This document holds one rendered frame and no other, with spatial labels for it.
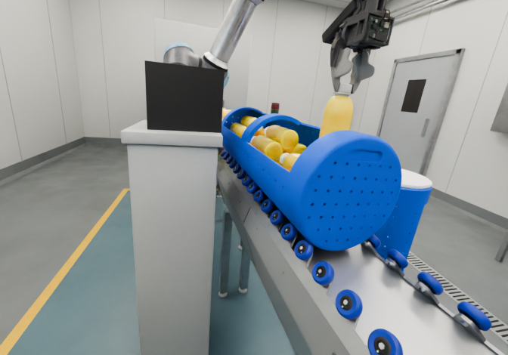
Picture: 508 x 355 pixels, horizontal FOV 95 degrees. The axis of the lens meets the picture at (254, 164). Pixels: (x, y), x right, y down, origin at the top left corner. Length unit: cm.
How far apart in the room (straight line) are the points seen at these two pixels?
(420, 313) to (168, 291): 87
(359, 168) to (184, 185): 58
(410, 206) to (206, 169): 75
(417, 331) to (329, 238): 21
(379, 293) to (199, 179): 62
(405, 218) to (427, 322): 51
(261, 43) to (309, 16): 124
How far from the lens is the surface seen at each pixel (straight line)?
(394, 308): 59
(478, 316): 59
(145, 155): 86
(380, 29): 60
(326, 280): 52
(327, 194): 52
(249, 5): 103
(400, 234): 107
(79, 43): 604
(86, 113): 605
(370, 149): 56
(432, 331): 59
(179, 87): 86
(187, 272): 107
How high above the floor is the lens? 129
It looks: 16 degrees down
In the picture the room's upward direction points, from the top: 5 degrees clockwise
